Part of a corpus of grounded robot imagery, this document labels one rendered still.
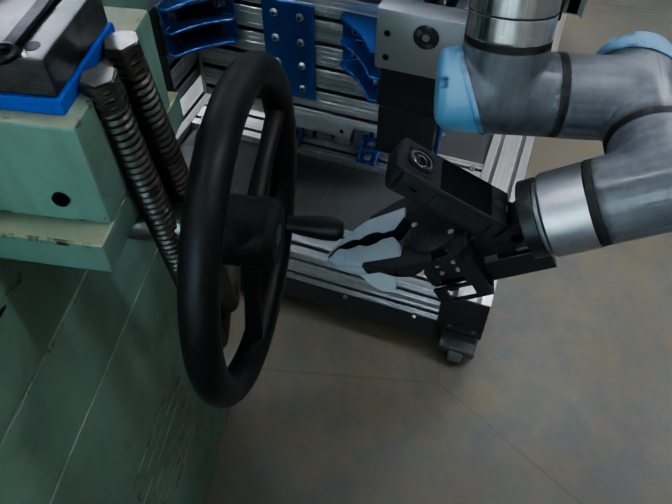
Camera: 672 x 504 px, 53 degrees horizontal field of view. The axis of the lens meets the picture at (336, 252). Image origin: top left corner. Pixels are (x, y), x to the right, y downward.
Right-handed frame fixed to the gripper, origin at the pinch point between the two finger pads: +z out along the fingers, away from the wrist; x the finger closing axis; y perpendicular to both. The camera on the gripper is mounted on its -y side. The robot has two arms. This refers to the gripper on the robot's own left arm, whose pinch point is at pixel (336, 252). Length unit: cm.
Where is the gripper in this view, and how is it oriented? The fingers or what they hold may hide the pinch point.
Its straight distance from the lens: 66.9
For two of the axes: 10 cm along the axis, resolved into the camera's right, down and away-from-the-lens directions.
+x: 1.5, -7.6, 6.3
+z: -8.5, 2.2, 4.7
